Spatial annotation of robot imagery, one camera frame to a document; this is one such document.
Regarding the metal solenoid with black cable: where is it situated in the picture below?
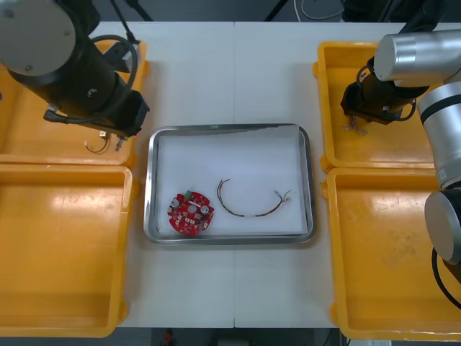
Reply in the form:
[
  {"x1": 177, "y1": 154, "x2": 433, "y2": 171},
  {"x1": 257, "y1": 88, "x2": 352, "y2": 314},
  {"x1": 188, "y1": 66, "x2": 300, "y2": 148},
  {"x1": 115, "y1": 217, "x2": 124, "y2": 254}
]
[{"x1": 84, "y1": 132, "x2": 127, "y2": 155}]

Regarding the steel tray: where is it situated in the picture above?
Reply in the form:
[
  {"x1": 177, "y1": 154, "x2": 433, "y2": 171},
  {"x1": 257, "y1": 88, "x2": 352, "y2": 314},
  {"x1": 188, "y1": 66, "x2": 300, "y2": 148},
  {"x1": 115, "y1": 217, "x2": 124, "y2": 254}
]
[{"x1": 143, "y1": 123, "x2": 318, "y2": 247}]

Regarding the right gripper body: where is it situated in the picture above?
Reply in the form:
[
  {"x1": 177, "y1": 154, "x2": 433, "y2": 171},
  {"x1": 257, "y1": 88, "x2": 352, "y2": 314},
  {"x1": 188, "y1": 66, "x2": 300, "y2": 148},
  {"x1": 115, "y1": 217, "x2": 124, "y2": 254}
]
[{"x1": 340, "y1": 81, "x2": 373, "y2": 121}]

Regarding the white cable loop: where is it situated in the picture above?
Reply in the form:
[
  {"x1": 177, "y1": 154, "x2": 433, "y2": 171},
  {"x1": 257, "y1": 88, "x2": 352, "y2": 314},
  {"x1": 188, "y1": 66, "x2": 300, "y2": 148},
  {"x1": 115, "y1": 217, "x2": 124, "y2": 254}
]
[{"x1": 292, "y1": 0, "x2": 345, "y2": 21}]

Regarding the thin white wire harness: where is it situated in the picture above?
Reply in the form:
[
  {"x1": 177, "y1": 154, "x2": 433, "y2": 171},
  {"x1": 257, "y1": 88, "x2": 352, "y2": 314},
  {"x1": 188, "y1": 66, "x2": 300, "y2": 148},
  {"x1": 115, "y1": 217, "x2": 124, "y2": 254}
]
[{"x1": 341, "y1": 113, "x2": 370, "y2": 136}]

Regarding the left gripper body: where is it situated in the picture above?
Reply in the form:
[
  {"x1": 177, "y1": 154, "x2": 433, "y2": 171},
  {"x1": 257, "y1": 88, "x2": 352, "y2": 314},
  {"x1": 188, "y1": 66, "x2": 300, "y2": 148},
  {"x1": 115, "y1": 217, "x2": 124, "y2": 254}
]
[{"x1": 106, "y1": 89, "x2": 151, "y2": 138}]

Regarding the round red circuit board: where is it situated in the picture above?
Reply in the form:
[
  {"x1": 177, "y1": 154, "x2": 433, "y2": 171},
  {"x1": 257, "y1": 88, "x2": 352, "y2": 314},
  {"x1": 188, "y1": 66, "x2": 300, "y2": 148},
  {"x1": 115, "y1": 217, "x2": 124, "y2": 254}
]
[{"x1": 165, "y1": 190, "x2": 218, "y2": 236}]

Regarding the yellow-orange plastic bin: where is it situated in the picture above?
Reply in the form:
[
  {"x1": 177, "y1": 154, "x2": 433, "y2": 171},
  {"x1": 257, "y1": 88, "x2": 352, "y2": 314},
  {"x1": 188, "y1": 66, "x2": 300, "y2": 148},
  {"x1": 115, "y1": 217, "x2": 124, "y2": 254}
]
[
  {"x1": 321, "y1": 167, "x2": 461, "y2": 342},
  {"x1": 311, "y1": 40, "x2": 461, "y2": 172},
  {"x1": 0, "y1": 163, "x2": 135, "y2": 339},
  {"x1": 0, "y1": 37, "x2": 151, "y2": 167}
]

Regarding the red-green wire harness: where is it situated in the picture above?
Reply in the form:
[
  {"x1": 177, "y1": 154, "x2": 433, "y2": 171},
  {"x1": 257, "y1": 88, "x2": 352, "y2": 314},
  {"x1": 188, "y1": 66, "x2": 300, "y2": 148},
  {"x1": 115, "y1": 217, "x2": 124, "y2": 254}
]
[{"x1": 215, "y1": 178, "x2": 295, "y2": 219}]

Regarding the black stand leg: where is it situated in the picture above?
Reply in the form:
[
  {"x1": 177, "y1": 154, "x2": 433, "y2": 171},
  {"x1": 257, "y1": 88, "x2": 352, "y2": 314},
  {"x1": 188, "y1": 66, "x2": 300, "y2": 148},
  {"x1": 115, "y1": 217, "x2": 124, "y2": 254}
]
[
  {"x1": 263, "y1": 0, "x2": 290, "y2": 22},
  {"x1": 107, "y1": 0, "x2": 142, "y2": 45}
]

